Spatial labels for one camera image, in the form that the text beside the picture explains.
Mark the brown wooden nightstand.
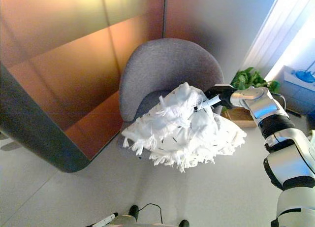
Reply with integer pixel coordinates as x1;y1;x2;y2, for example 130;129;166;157
280;65;315;114

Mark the dark metal table lamp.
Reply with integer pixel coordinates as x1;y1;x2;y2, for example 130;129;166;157
295;69;315;84

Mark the white pleated curtain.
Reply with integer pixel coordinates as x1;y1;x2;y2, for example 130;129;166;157
241;0;315;80

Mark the white fringed throw pillow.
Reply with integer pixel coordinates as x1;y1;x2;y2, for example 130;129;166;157
121;82;248;173

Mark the black floor cable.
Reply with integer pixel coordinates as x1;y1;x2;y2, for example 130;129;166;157
136;203;163;224

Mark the green leafy potted plant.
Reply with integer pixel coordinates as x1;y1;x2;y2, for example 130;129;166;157
230;67;281;95

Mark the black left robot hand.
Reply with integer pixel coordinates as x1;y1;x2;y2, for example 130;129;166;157
92;212;119;227

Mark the grey fabric tub armchair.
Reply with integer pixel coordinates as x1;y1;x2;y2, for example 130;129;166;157
117;38;225;154

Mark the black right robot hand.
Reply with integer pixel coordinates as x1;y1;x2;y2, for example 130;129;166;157
196;83;239;112

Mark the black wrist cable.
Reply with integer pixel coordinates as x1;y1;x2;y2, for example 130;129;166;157
271;92;287;110

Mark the woven wicker basket tray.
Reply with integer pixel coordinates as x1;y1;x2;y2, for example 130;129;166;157
220;105;258;128

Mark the glossy brown wardrobe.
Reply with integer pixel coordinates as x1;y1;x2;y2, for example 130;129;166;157
0;0;247;119

